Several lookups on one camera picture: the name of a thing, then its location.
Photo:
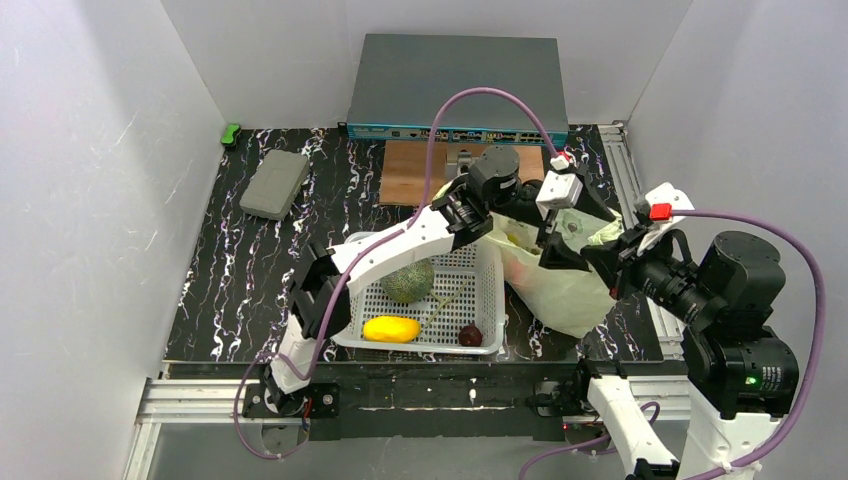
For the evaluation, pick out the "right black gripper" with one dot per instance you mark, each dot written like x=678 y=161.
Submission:
x=622 y=254

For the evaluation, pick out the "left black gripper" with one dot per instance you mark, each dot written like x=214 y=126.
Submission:
x=553 y=221

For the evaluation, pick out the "light green plastic bag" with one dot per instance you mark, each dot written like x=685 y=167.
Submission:
x=571 y=302

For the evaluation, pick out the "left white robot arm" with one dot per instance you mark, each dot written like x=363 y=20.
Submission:
x=329 y=278

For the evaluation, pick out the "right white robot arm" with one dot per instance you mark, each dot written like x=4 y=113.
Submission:
x=742 y=377

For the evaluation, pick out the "dark red fake fruit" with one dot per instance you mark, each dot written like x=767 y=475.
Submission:
x=470 y=336

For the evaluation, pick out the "green fake melon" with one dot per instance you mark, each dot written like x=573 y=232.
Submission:
x=411 y=283

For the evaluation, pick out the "yellow fake mango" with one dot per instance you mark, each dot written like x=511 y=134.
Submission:
x=391 y=329

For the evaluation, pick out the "white plastic basket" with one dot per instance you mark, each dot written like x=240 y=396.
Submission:
x=469 y=289

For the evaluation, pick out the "brown wooden board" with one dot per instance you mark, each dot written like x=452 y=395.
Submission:
x=403 y=176

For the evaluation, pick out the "grey rectangular case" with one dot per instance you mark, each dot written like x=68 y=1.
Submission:
x=275 y=185

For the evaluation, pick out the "green black small tool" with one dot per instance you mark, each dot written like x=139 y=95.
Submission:
x=230 y=135

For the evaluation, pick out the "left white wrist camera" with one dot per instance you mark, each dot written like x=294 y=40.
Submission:
x=561 y=188

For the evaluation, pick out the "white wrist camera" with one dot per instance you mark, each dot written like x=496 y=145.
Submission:
x=561 y=188
x=658 y=211

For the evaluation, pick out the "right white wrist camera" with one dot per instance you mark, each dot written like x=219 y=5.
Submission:
x=658 y=211

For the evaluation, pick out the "small metal bracket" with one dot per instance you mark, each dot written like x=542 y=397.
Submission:
x=458 y=162

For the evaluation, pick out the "grey network switch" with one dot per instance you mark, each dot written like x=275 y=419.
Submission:
x=404 y=79

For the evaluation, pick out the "black base frame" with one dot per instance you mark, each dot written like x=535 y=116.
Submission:
x=427 y=400

